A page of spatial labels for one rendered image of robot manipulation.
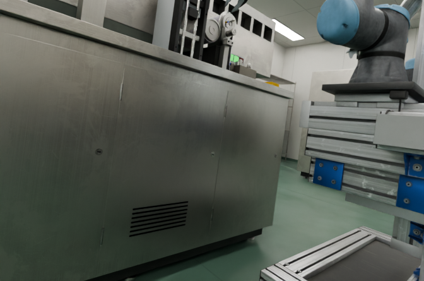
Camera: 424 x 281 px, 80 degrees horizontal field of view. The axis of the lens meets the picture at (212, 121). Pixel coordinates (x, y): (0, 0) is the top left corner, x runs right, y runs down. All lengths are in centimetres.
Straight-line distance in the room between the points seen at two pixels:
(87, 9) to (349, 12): 97
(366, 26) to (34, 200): 101
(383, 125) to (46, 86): 86
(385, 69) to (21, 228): 108
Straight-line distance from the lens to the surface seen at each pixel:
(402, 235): 108
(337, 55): 629
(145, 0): 169
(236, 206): 135
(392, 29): 87
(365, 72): 85
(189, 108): 104
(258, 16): 238
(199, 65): 104
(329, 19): 80
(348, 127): 83
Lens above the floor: 66
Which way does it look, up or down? level
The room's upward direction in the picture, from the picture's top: 8 degrees clockwise
